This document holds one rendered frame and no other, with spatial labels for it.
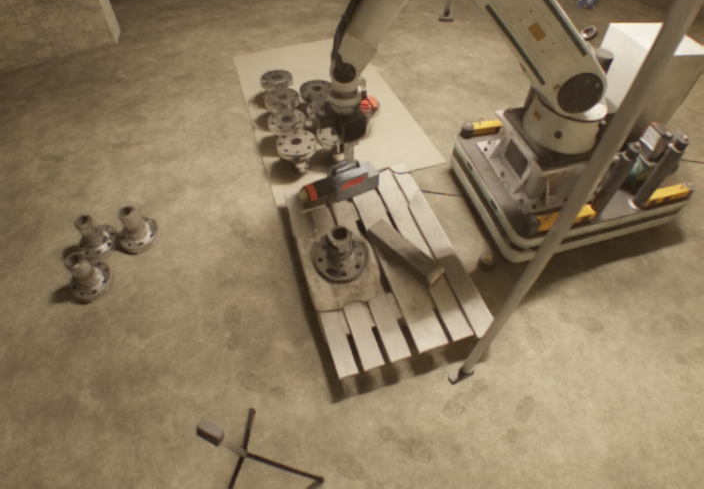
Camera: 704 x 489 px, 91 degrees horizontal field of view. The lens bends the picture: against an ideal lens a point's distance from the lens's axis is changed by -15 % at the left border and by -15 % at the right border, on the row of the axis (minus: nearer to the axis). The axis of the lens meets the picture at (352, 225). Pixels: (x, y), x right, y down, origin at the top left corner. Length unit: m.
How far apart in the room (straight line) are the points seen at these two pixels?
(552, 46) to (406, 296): 1.30
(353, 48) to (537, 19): 0.74
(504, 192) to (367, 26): 1.19
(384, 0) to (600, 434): 2.15
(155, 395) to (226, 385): 0.36
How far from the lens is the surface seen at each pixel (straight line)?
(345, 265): 2.03
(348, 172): 2.32
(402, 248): 2.08
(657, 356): 2.60
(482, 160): 2.51
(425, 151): 2.96
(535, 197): 2.36
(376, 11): 1.74
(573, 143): 2.25
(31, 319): 2.79
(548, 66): 1.87
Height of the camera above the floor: 1.91
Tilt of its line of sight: 51 degrees down
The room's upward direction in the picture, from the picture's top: straight up
